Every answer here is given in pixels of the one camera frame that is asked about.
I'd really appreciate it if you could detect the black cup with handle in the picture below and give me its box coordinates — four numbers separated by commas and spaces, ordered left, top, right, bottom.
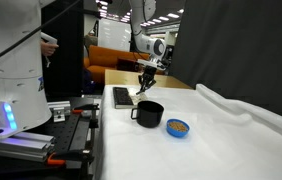
130, 101, 164, 128

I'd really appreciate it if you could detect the person's hand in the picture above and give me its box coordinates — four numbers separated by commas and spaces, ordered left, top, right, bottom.
40, 41, 58, 56

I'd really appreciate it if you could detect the orange handled clamp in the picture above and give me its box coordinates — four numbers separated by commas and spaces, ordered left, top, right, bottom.
72, 104, 99, 129
46, 148, 95, 180

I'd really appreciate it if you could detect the white handheld controller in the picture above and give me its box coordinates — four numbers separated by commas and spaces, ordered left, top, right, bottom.
41, 33, 58, 67

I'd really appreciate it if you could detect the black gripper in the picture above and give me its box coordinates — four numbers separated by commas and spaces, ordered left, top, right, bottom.
138, 66, 157, 92

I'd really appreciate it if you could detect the orange handled clamp far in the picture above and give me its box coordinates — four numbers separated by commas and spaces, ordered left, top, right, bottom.
72, 104, 99, 129

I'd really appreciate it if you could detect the blue bowl of cereal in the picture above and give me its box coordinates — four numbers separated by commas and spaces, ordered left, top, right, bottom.
166, 119, 190, 138

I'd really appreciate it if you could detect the small aluminium bracket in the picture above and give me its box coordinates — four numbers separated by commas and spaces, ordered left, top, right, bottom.
48, 101, 70, 123

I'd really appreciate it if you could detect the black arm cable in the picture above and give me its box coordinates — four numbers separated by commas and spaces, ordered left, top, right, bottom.
0, 0, 82, 68

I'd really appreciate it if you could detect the orange sofa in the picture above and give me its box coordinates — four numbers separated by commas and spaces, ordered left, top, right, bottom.
83, 45, 149, 84

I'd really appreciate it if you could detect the orange handled clamp near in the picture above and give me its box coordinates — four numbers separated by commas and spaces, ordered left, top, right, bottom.
46, 148, 95, 180

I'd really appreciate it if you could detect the black perforated mounting board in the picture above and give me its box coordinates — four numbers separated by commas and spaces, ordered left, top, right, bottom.
31, 114, 90, 152

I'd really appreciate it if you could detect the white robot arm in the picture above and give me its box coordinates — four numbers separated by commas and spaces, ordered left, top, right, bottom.
0, 0, 55, 139

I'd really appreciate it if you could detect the white whiteboard panel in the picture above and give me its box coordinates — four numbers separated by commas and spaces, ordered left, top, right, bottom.
98, 19, 131, 52

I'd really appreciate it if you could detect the dark grey curtain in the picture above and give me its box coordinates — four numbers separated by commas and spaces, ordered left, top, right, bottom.
170, 0, 282, 116

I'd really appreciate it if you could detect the aluminium extrusion rail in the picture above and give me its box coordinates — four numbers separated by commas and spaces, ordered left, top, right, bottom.
0, 132, 55, 162

